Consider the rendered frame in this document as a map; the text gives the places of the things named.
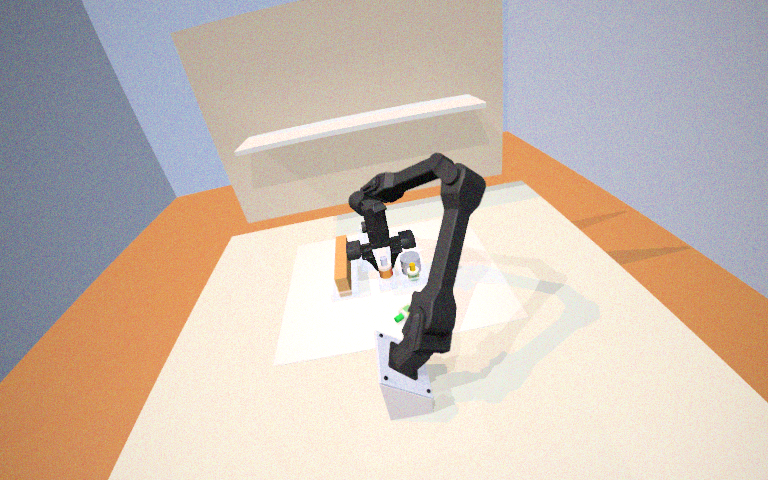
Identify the white jar with green label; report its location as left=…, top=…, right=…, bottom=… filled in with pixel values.
left=394, top=303, right=411, bottom=323

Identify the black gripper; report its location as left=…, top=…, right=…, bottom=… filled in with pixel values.
left=346, top=221, right=416, bottom=272

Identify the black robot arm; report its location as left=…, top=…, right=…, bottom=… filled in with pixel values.
left=348, top=152, right=486, bottom=380

